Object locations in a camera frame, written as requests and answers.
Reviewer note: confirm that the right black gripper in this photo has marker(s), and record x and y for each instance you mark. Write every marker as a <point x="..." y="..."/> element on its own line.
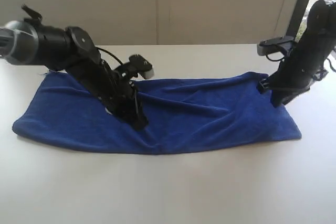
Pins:
<point x="296" y="73"/>

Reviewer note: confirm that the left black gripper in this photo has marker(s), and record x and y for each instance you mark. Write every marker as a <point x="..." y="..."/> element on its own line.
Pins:
<point x="118" y="95"/>

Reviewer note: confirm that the blue terry towel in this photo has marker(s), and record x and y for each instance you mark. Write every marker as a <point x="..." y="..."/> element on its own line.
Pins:
<point x="185" y="116"/>

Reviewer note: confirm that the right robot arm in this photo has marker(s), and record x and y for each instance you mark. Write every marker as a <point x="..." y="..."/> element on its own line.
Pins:
<point x="321" y="15"/>

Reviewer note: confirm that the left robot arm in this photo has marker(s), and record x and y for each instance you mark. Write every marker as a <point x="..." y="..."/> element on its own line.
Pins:
<point x="29" y="42"/>

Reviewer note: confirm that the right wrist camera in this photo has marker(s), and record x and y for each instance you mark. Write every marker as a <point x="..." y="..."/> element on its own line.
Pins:
<point x="282" y="44"/>

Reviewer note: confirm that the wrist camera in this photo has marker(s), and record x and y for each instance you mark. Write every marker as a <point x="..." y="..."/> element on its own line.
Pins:
<point x="282" y="44"/>
<point x="137" y="65"/>

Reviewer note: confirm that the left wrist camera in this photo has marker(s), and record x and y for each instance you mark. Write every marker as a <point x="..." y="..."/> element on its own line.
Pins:
<point x="137" y="65"/>

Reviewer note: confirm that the dark window frame post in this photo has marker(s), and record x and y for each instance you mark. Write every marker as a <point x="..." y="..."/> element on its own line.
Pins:
<point x="296" y="18"/>

